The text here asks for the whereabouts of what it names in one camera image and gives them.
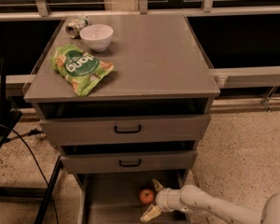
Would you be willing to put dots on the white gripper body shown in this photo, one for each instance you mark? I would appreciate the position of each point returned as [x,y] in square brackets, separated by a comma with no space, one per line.
[161,199]

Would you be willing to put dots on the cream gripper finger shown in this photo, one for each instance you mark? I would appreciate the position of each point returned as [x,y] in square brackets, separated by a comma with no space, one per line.
[153,211]
[157,185]

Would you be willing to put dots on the red apple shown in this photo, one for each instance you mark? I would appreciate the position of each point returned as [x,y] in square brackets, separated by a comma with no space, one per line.
[146,196]

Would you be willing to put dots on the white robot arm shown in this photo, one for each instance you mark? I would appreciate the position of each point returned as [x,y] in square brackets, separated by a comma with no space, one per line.
[191,199]

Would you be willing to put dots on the grey middle drawer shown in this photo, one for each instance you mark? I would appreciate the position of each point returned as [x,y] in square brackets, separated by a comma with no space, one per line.
[176,155]

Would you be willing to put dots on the grey drawer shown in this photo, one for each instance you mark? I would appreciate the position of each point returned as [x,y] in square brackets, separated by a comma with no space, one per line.
[176,155]
[113,198]
[93,123]

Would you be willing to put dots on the grey bottom drawer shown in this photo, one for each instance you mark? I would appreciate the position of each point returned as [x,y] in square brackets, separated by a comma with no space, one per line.
[113,198]

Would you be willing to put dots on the grey drawer cabinet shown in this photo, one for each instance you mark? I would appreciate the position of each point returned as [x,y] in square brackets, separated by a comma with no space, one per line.
[155,57]

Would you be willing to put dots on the grey top drawer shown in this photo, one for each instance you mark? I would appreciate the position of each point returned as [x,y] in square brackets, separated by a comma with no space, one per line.
[93,123]

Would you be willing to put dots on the green snack bag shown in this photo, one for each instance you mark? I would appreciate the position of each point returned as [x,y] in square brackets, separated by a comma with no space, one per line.
[79,68]

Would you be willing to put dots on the white bowl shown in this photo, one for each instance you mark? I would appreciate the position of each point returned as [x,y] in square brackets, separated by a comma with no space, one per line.
[97,36]

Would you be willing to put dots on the silver soda can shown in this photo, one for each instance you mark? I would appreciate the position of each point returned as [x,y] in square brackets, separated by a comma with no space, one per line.
[74,27]

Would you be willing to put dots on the black middle drawer handle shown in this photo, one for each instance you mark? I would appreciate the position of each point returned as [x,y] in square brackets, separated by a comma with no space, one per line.
[128,164]

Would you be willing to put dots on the black drawer handle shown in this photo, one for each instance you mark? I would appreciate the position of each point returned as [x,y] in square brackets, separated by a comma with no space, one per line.
[128,164]
[122,130]

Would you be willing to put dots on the black top drawer handle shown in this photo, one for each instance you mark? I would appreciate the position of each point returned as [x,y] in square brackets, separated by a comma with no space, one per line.
[122,130]

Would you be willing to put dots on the metal window rail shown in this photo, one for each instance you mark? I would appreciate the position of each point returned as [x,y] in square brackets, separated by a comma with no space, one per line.
[245,77]

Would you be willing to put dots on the black stand frame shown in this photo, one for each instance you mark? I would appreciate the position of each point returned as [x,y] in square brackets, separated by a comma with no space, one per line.
[7,124]

